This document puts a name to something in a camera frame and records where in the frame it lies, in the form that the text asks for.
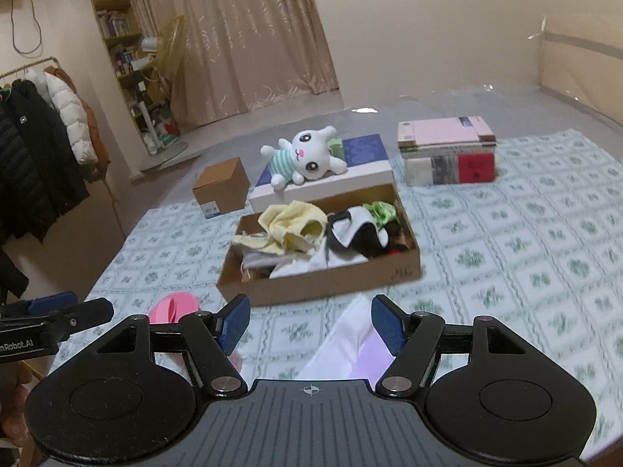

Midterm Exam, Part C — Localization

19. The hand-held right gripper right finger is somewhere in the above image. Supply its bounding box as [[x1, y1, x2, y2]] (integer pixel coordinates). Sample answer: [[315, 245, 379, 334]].
[[371, 294, 530, 397]]

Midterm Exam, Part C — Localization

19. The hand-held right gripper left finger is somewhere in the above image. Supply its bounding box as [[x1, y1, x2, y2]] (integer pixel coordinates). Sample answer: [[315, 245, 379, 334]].
[[94, 294, 253, 397]]

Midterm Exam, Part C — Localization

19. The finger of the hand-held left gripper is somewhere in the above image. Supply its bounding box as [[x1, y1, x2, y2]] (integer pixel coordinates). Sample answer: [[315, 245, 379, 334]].
[[0, 298, 116, 346], [0, 291, 79, 320]]

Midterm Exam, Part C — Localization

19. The purple tissue pack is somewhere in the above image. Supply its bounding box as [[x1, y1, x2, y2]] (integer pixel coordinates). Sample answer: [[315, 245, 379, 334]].
[[297, 294, 397, 380]]

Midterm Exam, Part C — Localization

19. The brown cardboard tray box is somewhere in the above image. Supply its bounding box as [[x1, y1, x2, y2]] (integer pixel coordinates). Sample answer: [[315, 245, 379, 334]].
[[216, 183, 422, 307]]

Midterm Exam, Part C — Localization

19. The black and white cloth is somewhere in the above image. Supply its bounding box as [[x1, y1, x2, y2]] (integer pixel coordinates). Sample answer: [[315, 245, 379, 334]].
[[325, 207, 390, 260]]

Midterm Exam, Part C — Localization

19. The pale yellow cloth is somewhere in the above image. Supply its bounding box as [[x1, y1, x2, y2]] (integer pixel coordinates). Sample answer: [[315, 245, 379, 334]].
[[232, 202, 329, 256]]

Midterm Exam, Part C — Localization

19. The green cloth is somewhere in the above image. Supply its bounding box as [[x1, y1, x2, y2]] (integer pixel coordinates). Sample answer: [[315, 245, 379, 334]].
[[363, 201, 398, 228]]

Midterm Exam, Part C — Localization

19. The pink cup with lid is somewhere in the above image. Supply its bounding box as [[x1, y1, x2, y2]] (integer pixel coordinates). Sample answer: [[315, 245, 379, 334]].
[[148, 292, 244, 371]]

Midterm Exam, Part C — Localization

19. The black puffer jacket white logo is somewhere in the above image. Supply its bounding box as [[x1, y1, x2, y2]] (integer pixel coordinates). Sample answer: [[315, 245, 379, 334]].
[[0, 78, 91, 244]]

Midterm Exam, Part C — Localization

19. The small brown cardboard box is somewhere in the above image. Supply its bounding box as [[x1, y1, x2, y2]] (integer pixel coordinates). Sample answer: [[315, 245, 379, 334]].
[[192, 157, 251, 218]]

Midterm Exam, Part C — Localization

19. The white flat box blue top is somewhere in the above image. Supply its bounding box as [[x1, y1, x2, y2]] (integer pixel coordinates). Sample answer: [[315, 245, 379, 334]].
[[249, 133, 394, 214]]

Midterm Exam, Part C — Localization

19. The brown jacket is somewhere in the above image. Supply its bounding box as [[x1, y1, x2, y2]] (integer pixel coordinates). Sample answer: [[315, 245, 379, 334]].
[[49, 65, 112, 183]]

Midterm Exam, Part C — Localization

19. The white plush bunny striped shirt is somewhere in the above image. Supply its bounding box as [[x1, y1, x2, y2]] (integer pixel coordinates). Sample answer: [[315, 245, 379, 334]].
[[260, 125, 349, 190]]

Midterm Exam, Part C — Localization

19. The thin white spine book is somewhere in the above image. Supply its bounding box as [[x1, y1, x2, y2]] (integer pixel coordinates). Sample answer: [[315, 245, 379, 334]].
[[400, 142, 498, 159]]

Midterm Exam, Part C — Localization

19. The pink cover book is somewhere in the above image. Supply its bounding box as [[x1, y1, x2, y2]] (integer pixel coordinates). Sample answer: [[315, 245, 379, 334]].
[[396, 116, 497, 149]]

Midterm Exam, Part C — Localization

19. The grey plastic covered mattress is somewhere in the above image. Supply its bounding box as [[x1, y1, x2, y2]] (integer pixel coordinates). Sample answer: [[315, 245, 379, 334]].
[[129, 80, 623, 234]]

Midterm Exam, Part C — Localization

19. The cluttered bookshelf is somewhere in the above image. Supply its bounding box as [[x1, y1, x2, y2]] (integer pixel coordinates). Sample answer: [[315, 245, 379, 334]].
[[85, 0, 147, 122]]

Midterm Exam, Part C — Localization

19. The beige patterned curtain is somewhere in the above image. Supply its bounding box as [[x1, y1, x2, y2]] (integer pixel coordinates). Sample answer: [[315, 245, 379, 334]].
[[129, 0, 339, 127]]

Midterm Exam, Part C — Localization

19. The beige plastic wrapped headboard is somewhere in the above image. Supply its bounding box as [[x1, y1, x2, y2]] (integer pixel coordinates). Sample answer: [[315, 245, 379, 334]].
[[538, 14, 623, 125]]

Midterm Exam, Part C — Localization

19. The hanging wall cord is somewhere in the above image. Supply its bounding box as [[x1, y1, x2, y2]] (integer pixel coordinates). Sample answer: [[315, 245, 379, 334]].
[[11, 0, 44, 55]]

